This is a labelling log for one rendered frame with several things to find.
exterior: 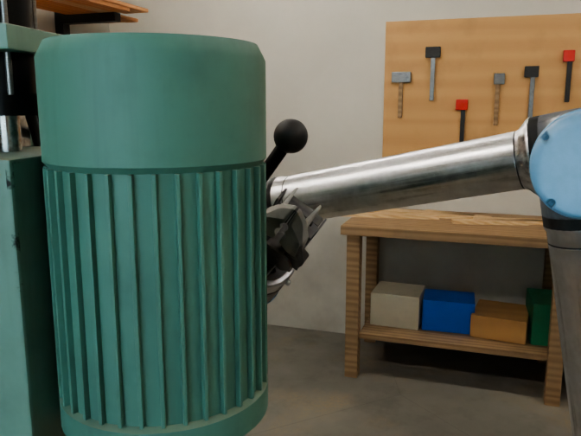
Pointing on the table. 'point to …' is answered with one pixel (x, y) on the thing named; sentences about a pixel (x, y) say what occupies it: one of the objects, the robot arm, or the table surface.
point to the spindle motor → (156, 231)
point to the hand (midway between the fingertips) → (290, 217)
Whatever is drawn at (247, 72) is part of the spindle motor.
